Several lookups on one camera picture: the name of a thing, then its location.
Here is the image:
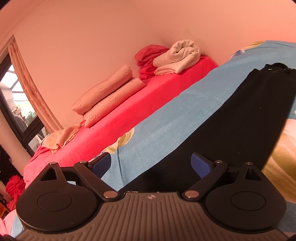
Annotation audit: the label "black pants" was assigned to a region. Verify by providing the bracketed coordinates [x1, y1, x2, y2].
[121, 63, 295, 193]

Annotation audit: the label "red bedsheet bed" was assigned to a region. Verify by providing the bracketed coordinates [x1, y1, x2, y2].
[23, 56, 217, 186]

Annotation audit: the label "blue floral bedsheet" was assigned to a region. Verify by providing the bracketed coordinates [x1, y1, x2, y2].
[10, 40, 296, 238]

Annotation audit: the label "peach towel on bed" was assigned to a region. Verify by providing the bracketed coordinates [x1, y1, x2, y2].
[42, 124, 82, 153]

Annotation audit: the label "pink patterned curtain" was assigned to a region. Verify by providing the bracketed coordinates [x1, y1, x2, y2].
[8, 37, 63, 133]

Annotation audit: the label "upper pink pillow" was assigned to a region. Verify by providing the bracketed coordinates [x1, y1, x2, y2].
[72, 65, 132, 115]

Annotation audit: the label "pink pillow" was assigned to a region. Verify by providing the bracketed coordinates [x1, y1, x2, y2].
[72, 65, 132, 115]
[83, 78, 146, 128]

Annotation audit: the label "red blanket pile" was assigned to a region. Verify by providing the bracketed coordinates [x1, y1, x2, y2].
[6, 175, 25, 211]

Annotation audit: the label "dark framed window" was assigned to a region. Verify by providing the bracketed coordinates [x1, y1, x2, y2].
[1, 55, 49, 156]

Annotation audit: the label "lower pink pillow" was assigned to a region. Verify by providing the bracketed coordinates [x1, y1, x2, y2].
[83, 78, 146, 128]

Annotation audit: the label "rolled cream blanket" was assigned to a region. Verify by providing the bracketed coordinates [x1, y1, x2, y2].
[152, 40, 201, 76]

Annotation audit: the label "folded red blanket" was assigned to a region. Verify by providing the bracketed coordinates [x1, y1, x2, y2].
[134, 45, 168, 81]

